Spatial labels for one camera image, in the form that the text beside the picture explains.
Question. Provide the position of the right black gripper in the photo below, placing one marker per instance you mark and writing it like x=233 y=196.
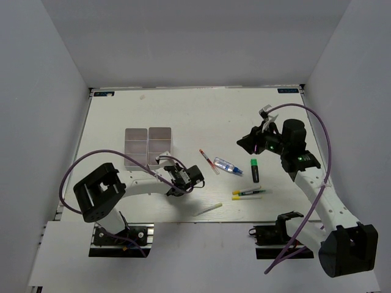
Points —
x=256 y=137

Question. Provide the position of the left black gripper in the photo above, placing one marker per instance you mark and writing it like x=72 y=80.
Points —
x=177 y=165

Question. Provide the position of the green black highlighter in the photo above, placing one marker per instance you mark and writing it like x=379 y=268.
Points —
x=255 y=170

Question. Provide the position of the clear blue spray bottle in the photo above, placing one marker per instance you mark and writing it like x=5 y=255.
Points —
x=226 y=166

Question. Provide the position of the red pen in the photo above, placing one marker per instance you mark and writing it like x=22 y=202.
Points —
x=209 y=162

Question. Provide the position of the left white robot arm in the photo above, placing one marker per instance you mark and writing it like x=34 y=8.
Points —
x=99 y=192

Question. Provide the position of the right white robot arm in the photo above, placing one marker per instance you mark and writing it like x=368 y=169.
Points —
x=344 y=245

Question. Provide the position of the upper yellow tip marker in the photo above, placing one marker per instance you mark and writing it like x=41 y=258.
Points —
x=237 y=192

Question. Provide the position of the lower yellow tip marker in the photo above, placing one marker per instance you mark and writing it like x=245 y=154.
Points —
x=247 y=197

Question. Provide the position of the right white organizer bin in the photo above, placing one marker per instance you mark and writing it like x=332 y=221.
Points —
x=159 y=141

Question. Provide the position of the white organizer bin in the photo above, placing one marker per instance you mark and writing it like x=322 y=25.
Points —
x=136 y=144
x=159 y=141

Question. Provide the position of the left white organizer bin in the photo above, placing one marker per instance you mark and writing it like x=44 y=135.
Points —
x=136 y=144

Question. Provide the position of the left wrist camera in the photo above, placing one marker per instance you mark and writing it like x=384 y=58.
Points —
x=163 y=159

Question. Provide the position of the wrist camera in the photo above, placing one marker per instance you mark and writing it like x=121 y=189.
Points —
x=163 y=159
x=267 y=118

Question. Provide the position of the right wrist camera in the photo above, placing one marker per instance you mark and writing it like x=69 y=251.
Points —
x=267 y=118

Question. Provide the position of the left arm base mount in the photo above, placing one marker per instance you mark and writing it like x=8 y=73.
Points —
x=132 y=242

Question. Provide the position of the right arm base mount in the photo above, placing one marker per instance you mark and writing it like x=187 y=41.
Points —
x=271 y=239

